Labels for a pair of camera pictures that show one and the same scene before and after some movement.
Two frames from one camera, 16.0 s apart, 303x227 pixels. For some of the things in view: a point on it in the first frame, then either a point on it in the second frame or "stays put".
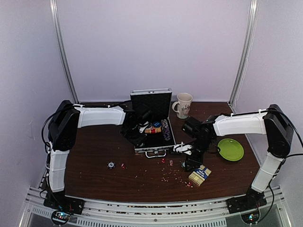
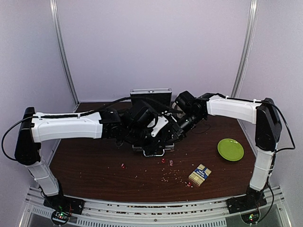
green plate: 230,149 stays put
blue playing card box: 198,176 stays put
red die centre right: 170,163 stays put
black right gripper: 196,162 to 179,134
